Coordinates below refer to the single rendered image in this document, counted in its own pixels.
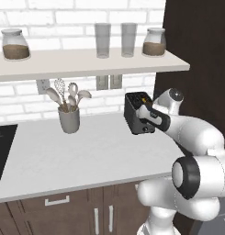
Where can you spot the grey utensil pot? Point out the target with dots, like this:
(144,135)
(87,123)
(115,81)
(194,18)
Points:
(69,120)

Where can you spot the dark wood cupboard door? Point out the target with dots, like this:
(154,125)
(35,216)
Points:
(123,208)
(97,199)

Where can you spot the white wall shelf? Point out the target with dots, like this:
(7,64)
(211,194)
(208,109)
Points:
(86,64)

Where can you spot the dark wood drawer front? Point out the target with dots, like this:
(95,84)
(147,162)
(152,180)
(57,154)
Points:
(34,211)

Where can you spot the beige slotted spoon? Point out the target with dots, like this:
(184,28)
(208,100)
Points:
(73,89)

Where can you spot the beige wooden spoon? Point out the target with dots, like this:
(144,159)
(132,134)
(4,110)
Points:
(53,95)

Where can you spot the white wall outlet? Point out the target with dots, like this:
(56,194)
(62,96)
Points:
(43,86)

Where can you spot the grey wall switch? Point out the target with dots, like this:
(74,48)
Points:
(116,81)
(102,82)

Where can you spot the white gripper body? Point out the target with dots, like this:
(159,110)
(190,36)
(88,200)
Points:
(143,112)

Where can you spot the beige ladle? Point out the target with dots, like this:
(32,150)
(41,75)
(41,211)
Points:
(84,94)

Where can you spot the tall dark wood cabinet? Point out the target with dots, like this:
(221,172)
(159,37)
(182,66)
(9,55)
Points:
(199,46)

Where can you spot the black toaster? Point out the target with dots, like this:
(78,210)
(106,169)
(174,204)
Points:
(132,117)

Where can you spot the clear drinking glass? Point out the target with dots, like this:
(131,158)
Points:
(103,41)
(129,39)

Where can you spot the black hob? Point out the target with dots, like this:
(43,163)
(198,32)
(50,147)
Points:
(3,153)

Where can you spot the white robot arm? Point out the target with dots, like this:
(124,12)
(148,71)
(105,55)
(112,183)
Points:
(196,134)

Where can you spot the glass jar with brown contents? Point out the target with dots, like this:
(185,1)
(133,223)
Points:
(154,44)
(15,46)

